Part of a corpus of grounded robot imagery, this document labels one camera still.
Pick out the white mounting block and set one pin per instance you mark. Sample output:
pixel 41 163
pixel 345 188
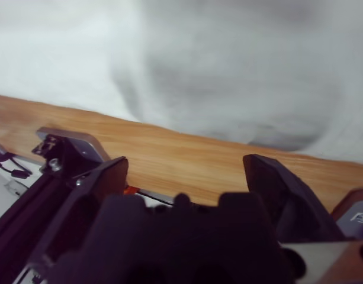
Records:
pixel 86 145

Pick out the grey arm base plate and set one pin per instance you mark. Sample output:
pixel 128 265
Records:
pixel 356 213

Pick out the dark camera post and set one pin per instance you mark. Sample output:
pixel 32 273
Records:
pixel 21 207

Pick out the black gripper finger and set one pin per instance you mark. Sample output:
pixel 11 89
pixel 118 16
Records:
pixel 89 201
pixel 293 207

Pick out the white t-shirt with black logo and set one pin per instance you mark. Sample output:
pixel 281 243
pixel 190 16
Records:
pixel 199 59

